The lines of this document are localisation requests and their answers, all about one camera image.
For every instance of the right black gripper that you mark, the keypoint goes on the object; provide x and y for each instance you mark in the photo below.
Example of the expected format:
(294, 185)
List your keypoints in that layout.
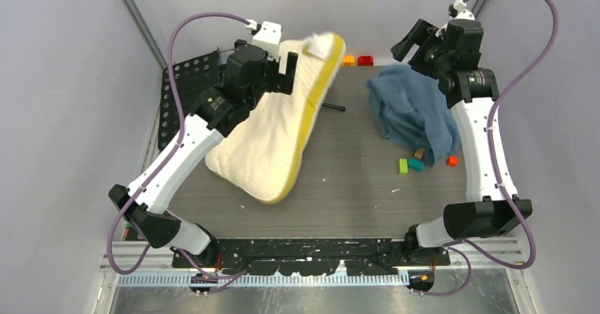
(423, 33)

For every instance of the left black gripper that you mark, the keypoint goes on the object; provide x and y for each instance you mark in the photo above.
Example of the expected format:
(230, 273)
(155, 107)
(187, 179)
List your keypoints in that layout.
(280, 82)

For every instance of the blue pillowcase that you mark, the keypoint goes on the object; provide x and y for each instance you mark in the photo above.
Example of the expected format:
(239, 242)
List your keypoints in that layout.
(410, 111)

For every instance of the white pillow with yellow band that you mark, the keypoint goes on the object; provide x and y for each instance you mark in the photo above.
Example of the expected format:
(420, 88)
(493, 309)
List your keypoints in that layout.
(262, 156)

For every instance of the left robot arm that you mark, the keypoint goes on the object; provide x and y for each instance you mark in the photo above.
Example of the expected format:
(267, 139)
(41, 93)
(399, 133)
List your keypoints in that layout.
(226, 100)

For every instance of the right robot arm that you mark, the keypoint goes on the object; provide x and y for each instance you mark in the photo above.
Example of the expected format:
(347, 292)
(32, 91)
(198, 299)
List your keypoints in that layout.
(493, 207)

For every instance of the orange yellow toy brick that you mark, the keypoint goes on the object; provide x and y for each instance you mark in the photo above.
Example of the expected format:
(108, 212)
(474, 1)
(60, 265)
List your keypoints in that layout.
(349, 60)

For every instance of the black folding tripod stand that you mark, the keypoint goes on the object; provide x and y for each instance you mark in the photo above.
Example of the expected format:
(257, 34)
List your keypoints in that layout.
(340, 108)

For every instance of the red toy brick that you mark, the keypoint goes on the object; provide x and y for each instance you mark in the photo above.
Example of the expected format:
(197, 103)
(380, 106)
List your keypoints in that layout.
(365, 60)

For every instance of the black perforated music stand tray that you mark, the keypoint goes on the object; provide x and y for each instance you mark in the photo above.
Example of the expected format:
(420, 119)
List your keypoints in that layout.
(191, 78)

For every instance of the tan wooden block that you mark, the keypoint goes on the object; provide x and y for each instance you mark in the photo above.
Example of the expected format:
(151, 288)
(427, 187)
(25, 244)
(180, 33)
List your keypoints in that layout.
(419, 154)

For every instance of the small orange cube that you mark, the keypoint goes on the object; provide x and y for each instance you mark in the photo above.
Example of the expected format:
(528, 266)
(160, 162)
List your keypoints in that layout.
(452, 161)

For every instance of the lime green block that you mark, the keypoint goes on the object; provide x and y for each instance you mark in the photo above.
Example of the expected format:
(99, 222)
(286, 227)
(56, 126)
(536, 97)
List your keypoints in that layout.
(403, 166)

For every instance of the teal block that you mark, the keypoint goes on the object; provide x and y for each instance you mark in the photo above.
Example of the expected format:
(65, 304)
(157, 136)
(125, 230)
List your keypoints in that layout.
(415, 164)

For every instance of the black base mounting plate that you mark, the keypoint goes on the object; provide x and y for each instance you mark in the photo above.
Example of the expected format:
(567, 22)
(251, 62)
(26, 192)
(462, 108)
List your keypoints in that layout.
(312, 257)

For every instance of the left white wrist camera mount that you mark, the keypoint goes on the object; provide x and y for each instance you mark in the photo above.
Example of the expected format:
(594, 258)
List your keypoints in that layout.
(266, 35)

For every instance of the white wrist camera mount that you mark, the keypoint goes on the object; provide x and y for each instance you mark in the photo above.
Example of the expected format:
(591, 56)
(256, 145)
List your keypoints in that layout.
(266, 35)
(458, 10)

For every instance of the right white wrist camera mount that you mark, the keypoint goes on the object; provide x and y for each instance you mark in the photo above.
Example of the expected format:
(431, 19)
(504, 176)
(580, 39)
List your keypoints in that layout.
(458, 10)

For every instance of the aluminium rail frame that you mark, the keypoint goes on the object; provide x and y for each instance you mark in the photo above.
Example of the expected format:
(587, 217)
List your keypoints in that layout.
(469, 284)

